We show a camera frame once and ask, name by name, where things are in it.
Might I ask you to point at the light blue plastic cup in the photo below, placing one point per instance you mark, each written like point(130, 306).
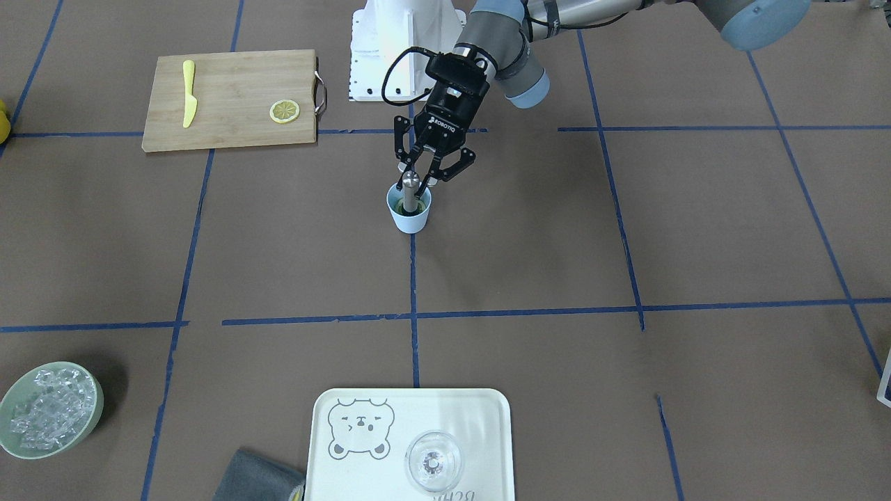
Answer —
point(408, 225)

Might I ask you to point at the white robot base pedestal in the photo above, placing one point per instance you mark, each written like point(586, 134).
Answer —
point(382, 30)

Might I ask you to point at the yellow plastic knife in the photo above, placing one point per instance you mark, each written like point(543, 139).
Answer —
point(190, 100)

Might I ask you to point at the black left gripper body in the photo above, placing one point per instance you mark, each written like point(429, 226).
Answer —
point(443, 122)

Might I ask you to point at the clear wine glass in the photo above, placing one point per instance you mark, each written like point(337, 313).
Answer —
point(434, 462)

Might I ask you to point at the whole yellow lemon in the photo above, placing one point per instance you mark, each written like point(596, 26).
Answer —
point(5, 125)

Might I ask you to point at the lemon slice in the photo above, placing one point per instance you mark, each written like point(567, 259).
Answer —
point(397, 206)
point(284, 111)

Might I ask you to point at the cream bear serving tray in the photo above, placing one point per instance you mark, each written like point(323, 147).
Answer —
point(359, 438)

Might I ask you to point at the wooden cutting board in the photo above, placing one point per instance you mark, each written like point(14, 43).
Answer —
point(234, 92)

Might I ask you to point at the green bowl of ice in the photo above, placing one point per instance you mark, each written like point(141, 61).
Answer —
point(50, 410)

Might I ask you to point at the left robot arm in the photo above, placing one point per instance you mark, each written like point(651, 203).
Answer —
point(495, 46)

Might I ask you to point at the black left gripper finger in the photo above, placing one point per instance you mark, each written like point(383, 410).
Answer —
point(402, 126)
point(437, 174)

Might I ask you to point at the dark grey folded cloth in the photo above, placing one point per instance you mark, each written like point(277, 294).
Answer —
point(249, 476)

